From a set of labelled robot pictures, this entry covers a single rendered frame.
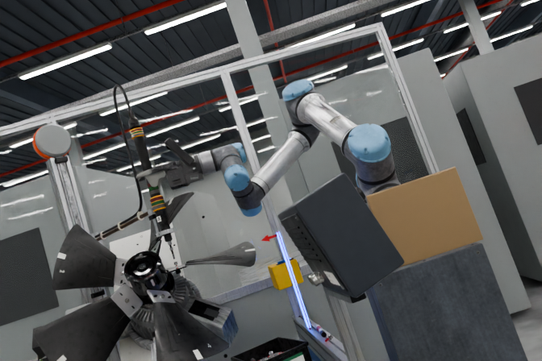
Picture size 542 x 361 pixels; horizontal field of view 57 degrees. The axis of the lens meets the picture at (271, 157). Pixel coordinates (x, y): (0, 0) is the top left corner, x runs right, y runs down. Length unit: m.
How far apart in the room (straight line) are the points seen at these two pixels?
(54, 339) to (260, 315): 1.06
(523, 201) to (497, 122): 0.72
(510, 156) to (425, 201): 3.46
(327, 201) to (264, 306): 1.57
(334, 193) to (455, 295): 0.60
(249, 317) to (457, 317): 1.23
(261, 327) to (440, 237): 1.22
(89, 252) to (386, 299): 0.98
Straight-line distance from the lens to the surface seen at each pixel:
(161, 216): 1.68
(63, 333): 1.64
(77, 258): 1.83
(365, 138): 1.48
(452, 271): 1.39
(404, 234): 1.40
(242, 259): 1.60
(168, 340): 1.50
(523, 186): 4.86
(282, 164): 1.76
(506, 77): 4.97
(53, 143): 2.40
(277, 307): 2.42
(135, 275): 1.64
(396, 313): 1.37
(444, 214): 1.43
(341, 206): 0.88
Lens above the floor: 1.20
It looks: 8 degrees up
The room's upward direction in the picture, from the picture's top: 19 degrees counter-clockwise
